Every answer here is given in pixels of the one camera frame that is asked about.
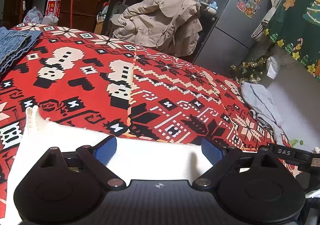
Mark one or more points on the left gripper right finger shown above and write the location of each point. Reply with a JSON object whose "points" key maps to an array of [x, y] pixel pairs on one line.
{"points": [[222, 159]]}

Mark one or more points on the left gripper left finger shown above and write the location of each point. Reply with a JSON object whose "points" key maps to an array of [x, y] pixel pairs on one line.
{"points": [[94, 159]]}

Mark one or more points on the white knit sweater vest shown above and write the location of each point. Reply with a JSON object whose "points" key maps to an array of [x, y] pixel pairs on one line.
{"points": [[128, 158]]}

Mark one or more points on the grey garment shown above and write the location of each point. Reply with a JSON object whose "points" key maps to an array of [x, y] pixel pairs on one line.
{"points": [[260, 100]]}

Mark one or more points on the red patterned table cloth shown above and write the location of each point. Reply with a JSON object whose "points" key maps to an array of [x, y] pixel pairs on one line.
{"points": [[85, 80]]}

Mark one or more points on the small christmas tree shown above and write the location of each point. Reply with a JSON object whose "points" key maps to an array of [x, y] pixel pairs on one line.
{"points": [[251, 71]]}

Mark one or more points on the blue denim jeans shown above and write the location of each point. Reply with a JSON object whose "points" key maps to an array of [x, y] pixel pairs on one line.
{"points": [[14, 44]]}

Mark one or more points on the beige jacket on chair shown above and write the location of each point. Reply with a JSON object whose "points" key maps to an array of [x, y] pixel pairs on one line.
{"points": [[169, 26]]}

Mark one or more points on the grey refrigerator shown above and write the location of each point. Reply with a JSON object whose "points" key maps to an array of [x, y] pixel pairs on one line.
{"points": [[226, 37]]}

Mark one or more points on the white plastic bag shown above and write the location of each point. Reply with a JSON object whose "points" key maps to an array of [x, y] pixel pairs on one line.
{"points": [[36, 17]]}

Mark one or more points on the red box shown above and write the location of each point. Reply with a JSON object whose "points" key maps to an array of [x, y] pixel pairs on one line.
{"points": [[53, 8]]}

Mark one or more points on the green christmas wall cloth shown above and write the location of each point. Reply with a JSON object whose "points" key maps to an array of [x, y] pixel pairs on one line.
{"points": [[295, 28]]}

